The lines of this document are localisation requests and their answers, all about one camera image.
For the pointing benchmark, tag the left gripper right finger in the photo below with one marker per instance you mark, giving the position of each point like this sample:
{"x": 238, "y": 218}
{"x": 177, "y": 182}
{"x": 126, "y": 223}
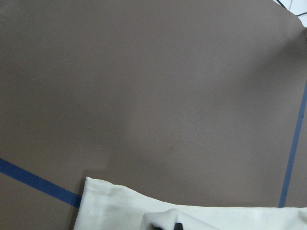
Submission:
{"x": 178, "y": 226}

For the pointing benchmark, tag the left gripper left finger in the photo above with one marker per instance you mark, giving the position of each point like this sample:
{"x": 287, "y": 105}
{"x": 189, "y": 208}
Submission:
{"x": 153, "y": 227}

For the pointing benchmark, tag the cream long-sleeve cat shirt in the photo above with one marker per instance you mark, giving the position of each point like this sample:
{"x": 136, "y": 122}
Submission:
{"x": 107, "y": 206}

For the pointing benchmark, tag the blue tape grid lines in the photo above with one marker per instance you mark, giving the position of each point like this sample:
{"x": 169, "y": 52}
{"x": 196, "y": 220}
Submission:
{"x": 74, "y": 200}

